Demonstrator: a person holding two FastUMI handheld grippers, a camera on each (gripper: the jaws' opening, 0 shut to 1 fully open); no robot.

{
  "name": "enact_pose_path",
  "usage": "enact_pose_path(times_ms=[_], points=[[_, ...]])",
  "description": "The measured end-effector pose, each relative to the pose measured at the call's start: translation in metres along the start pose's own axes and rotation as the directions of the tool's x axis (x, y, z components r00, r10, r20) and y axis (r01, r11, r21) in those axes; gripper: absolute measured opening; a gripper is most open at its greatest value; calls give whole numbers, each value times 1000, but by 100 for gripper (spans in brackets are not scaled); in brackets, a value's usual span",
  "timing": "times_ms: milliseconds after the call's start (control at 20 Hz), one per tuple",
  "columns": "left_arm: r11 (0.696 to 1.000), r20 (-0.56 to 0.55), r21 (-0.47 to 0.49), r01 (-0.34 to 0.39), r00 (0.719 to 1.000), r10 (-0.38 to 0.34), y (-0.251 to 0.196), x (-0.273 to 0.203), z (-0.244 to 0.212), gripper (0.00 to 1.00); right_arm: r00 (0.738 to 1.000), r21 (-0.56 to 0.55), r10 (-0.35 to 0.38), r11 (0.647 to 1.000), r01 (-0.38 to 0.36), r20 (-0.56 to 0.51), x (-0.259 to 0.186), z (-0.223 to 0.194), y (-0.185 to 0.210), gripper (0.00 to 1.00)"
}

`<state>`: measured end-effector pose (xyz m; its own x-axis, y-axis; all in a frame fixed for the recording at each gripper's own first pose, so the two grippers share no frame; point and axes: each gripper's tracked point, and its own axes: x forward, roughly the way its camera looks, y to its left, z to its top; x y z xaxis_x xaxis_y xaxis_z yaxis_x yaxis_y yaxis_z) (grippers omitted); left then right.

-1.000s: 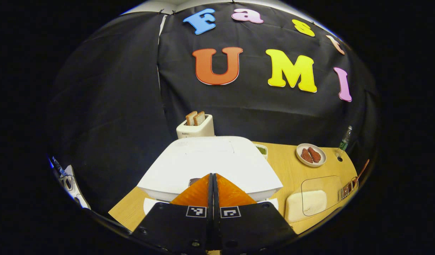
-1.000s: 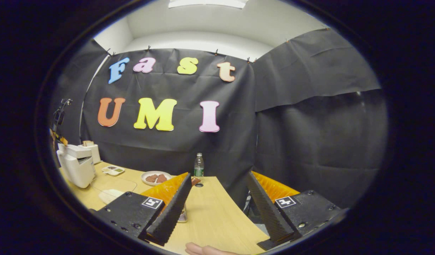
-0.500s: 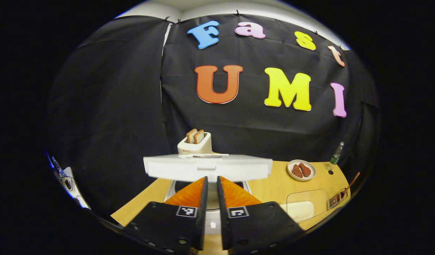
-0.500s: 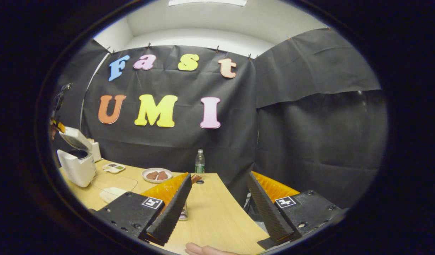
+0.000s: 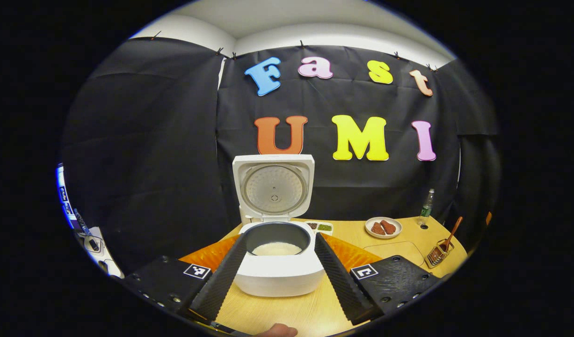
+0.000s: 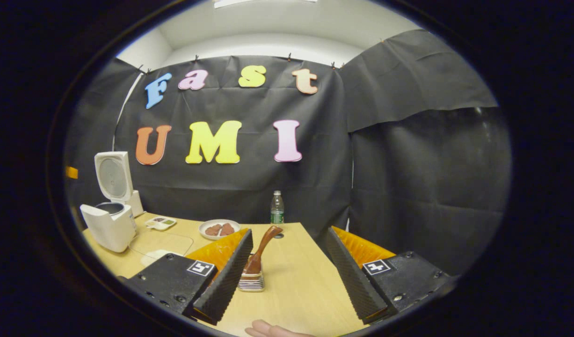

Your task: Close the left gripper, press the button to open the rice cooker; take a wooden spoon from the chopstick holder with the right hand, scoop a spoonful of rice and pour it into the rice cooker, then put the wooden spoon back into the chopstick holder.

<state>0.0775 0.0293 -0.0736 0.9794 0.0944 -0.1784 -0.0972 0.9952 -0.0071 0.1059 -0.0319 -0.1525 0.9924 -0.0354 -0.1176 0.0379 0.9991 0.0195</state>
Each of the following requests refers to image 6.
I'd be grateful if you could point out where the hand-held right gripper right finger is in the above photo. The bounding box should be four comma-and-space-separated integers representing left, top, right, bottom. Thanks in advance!
325, 226, 456, 324

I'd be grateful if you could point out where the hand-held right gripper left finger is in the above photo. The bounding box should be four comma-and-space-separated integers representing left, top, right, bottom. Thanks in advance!
120, 227, 254, 326

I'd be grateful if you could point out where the brown wooden spoon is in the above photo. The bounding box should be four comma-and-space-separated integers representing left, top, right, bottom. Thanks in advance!
244, 226, 283, 275

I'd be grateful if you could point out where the white rice cooker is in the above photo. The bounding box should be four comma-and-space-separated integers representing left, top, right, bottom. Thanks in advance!
80, 151, 138, 253

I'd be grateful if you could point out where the white round plate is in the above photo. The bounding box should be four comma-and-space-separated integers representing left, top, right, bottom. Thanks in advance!
198, 219, 241, 241

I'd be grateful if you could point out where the white toaster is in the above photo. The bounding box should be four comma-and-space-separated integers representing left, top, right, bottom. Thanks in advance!
130, 190, 145, 217

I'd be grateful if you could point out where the white divided sauce dish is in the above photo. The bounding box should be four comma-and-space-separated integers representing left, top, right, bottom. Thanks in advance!
145, 216, 177, 231

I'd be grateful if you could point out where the clear water bottle green label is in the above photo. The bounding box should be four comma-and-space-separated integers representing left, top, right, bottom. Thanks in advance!
270, 190, 285, 224

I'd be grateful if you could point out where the long ceiling light panel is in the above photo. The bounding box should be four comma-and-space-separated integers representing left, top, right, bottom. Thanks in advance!
214, 0, 318, 9

